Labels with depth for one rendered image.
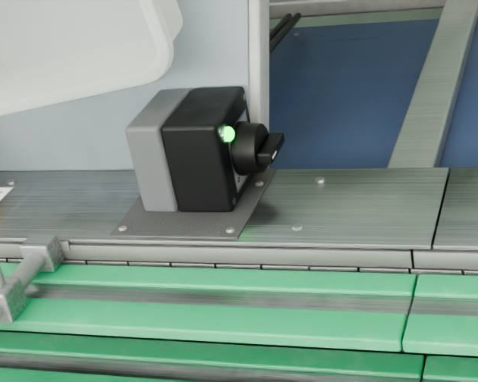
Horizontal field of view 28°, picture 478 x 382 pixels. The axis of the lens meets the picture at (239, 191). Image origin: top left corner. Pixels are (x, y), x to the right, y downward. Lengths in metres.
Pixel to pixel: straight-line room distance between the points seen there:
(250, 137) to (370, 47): 0.40
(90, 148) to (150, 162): 0.14
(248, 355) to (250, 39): 0.26
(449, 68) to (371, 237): 0.33
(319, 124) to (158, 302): 0.31
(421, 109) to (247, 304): 0.31
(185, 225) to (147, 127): 0.08
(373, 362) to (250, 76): 0.26
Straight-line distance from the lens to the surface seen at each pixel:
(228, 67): 0.81
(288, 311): 0.68
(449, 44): 1.07
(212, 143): 0.75
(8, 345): 0.86
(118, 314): 0.72
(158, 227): 0.77
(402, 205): 0.75
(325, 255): 0.72
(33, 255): 0.78
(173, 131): 0.75
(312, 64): 1.11
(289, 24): 1.15
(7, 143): 0.94
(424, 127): 0.88
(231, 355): 0.77
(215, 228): 0.76
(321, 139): 0.92
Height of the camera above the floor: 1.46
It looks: 55 degrees down
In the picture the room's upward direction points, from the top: 149 degrees counter-clockwise
